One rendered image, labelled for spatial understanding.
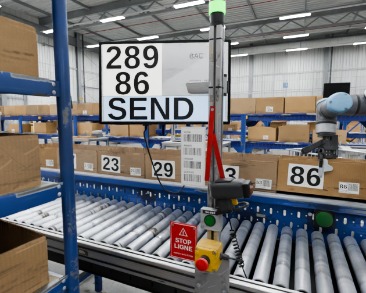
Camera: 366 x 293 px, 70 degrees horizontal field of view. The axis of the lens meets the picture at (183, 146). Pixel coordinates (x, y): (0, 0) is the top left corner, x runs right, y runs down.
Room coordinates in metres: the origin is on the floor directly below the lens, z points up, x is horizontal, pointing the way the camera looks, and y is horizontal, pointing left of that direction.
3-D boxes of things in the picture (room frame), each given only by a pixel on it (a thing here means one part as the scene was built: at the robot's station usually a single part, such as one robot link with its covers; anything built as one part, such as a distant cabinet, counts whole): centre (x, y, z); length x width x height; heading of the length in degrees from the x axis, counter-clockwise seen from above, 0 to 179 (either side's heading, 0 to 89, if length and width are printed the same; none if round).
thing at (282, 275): (0.99, -0.41, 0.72); 0.52 x 0.05 x 0.05; 156
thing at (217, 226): (0.80, -0.09, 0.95); 0.07 x 0.03 x 0.07; 66
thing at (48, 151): (2.16, 1.08, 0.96); 0.39 x 0.29 x 0.17; 67
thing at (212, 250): (0.76, -0.11, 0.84); 0.15 x 0.09 x 0.07; 66
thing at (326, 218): (1.15, -0.65, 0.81); 0.07 x 0.01 x 0.07; 66
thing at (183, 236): (0.84, -0.03, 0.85); 0.16 x 0.01 x 0.13; 66
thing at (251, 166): (1.51, -0.36, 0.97); 0.39 x 0.29 x 0.17; 66
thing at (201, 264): (0.74, -0.06, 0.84); 0.04 x 0.04 x 0.04; 66
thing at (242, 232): (1.07, -0.23, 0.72); 0.52 x 0.05 x 0.05; 156
